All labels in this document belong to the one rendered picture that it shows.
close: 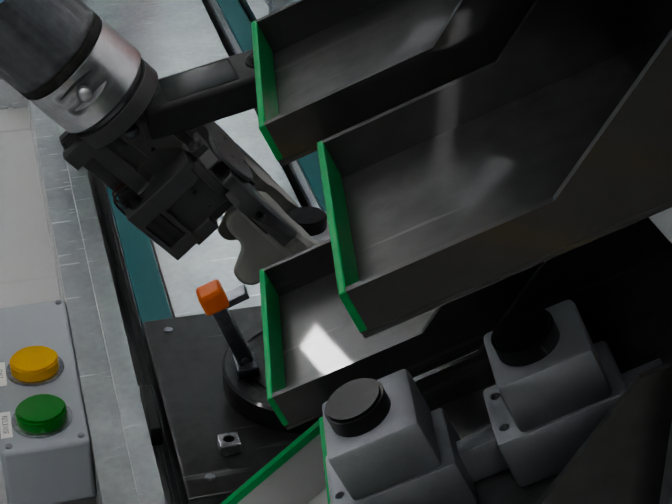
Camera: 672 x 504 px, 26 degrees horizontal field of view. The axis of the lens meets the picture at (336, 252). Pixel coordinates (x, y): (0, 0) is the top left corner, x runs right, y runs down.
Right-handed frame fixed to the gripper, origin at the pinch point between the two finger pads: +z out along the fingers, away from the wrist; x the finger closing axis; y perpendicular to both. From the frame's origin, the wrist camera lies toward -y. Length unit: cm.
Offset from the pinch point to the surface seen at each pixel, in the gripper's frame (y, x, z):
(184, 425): 17.3, 3.3, 2.6
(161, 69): 13, -76, 13
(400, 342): -6.2, 34.0, -12.7
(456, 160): -15.4, 39.3, -22.2
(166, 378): 17.6, -3.2, 2.3
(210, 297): 8.6, 0.9, -3.0
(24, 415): 26.2, -0.9, -5.4
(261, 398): 11.4, 4.0, 5.1
